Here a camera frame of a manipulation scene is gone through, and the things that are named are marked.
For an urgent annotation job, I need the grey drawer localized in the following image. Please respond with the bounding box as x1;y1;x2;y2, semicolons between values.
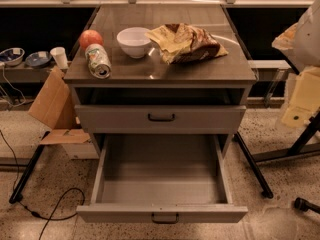
75;105;246;134
77;134;248;224

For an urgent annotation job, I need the black round object floor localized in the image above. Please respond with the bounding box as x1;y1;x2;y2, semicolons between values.
294;197;320;214

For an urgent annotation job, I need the black left stand leg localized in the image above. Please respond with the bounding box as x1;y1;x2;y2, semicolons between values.
9;144;45;204

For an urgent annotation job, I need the black stand leg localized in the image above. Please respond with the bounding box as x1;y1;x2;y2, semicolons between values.
9;144;45;204
234;132;273;199

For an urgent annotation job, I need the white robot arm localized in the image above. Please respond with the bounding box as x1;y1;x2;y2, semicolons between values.
272;0;320;128

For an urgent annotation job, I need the grey top drawer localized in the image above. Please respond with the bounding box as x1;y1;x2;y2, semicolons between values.
75;105;246;134

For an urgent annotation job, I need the white paper cup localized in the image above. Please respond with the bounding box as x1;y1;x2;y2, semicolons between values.
50;47;68;69

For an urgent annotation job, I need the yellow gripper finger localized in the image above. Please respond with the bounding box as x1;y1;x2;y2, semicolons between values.
281;66;320;128

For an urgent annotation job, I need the red apple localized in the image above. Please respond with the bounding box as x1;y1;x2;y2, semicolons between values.
79;30;103;50

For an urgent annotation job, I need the blue bowl right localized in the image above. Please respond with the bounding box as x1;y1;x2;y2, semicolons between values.
25;51;52;68

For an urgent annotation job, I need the brown cardboard box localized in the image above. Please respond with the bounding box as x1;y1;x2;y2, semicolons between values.
28;67;98;159

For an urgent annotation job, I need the yellow brown chip bag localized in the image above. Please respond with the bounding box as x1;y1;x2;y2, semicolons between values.
146;23;228;64

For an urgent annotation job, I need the blue white bowl left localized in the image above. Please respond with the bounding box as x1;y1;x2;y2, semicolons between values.
0;48;25;67

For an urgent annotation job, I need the green soda can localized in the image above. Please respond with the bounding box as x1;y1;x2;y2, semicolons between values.
85;44;111;79

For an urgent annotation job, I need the black right stand leg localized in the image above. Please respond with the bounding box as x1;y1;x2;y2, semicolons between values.
234;132;273;199

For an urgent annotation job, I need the black floor cable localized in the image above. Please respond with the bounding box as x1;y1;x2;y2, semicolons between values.
0;129;86;240

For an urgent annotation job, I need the grey drawer cabinet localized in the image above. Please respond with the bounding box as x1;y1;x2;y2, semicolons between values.
64;4;256;152

